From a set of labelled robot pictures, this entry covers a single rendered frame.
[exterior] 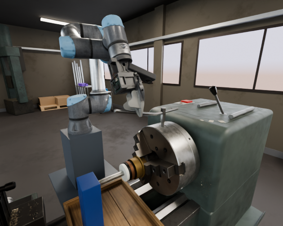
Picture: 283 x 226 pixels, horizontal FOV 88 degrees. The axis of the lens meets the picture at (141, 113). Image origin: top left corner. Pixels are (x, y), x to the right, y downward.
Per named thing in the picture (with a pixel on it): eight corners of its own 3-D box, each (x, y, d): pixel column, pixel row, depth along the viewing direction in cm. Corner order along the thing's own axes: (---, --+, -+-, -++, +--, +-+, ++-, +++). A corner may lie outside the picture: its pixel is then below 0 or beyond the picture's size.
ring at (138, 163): (138, 149, 67) (120, 156, 62) (150, 159, 60) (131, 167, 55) (138, 167, 70) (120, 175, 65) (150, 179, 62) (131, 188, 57)
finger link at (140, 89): (135, 103, 52) (129, 80, 52) (139, 103, 53) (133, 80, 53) (142, 100, 48) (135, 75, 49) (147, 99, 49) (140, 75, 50)
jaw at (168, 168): (161, 154, 67) (183, 161, 57) (163, 164, 67) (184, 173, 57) (142, 162, 60) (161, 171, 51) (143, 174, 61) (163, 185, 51)
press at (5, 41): (32, 108, 614) (16, 30, 535) (35, 113, 546) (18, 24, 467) (6, 111, 563) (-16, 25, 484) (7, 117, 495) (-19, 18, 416)
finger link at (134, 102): (129, 119, 49) (122, 93, 50) (143, 116, 52) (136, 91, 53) (134, 118, 46) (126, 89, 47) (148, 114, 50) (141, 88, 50)
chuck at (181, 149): (147, 164, 90) (148, 115, 80) (190, 201, 65) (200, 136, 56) (134, 169, 85) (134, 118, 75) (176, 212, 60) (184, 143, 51)
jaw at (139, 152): (152, 153, 72) (143, 131, 76) (157, 149, 69) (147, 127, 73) (133, 160, 66) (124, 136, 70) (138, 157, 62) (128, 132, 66)
